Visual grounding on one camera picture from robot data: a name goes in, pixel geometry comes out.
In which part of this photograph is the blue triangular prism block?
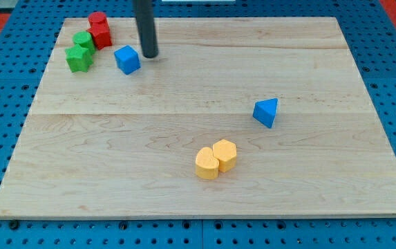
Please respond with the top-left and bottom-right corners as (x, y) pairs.
(252, 98), (279, 129)

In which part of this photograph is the green cylinder block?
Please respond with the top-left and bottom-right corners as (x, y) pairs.
(72, 31), (96, 55)

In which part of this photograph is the red cylinder block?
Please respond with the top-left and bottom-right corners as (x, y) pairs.
(88, 11), (109, 28)

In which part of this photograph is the blue cube block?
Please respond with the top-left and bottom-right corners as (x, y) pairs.
(114, 45), (140, 75)

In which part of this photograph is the yellow hexagon block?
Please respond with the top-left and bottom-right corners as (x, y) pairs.
(212, 139), (237, 172)

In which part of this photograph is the yellow heart block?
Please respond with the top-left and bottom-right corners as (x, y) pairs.
(195, 147), (219, 180)

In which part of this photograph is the green star block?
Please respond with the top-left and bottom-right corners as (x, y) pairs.
(65, 44), (93, 73)

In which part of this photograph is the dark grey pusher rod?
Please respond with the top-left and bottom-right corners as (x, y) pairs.
(132, 0), (159, 59)

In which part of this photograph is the red star block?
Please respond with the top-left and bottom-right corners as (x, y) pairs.
(87, 24), (113, 50)

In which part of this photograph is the light wooden board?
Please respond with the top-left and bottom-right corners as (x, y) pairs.
(0, 17), (396, 221)

